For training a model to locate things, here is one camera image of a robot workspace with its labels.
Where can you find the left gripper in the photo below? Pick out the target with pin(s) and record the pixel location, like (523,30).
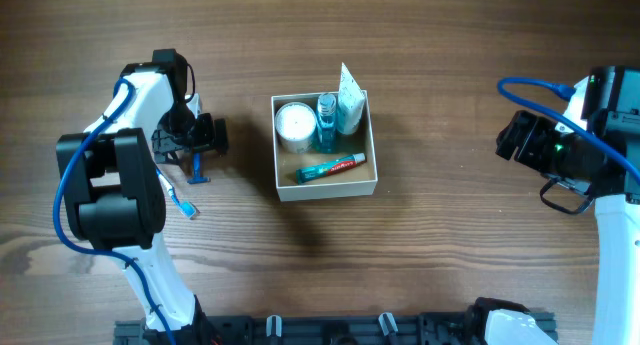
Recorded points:
(201,136)

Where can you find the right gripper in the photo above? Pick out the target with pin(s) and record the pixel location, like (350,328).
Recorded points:
(523,142)

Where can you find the blue disposable razor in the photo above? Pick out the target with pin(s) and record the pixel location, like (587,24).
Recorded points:
(197,174)

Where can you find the blue white toothbrush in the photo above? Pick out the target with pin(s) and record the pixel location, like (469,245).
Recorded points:
(185,207)

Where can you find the white round cotton swab jar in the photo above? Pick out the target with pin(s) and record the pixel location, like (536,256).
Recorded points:
(295,125)

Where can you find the red green toothpaste tube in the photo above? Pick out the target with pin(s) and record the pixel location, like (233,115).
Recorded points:
(308,174)

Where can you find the blue mouthwash bottle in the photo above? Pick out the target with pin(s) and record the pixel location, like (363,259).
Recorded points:
(326,122)

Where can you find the white floral squeeze tube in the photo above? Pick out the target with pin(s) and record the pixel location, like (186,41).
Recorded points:
(350,103)

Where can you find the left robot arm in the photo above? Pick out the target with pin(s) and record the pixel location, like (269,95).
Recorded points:
(110,200)

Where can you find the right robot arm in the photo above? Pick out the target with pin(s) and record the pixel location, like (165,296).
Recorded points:
(585,138)

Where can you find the white square cardboard box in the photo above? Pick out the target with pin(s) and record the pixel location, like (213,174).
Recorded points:
(358,181)

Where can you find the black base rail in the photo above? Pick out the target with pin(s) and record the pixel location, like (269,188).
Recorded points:
(424,328)

